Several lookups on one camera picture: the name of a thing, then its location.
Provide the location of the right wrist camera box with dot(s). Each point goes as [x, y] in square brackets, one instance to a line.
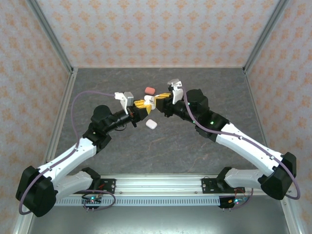
[176, 93]

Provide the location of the aluminium side rail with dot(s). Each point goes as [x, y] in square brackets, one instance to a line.
[67, 95]
[253, 97]

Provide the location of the aluminium frame leg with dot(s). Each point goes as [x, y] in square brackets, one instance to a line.
[22, 226]
[291, 214]

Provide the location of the grey metal panel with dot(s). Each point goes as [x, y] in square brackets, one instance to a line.
[158, 219]

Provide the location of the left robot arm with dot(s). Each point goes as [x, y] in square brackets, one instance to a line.
[68, 156]

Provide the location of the aluminium frame post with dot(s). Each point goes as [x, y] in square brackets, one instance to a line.
[265, 36]
[50, 34]

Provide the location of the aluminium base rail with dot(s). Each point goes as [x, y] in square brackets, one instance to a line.
[158, 185]

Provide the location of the small circuit board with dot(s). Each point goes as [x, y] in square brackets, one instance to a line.
[92, 200]
[236, 201]

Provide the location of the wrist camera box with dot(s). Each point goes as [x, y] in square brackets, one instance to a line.
[128, 97]
[176, 93]

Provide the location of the pink charging case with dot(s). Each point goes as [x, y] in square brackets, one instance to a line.
[150, 90]

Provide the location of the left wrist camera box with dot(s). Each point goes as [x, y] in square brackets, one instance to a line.
[128, 97]

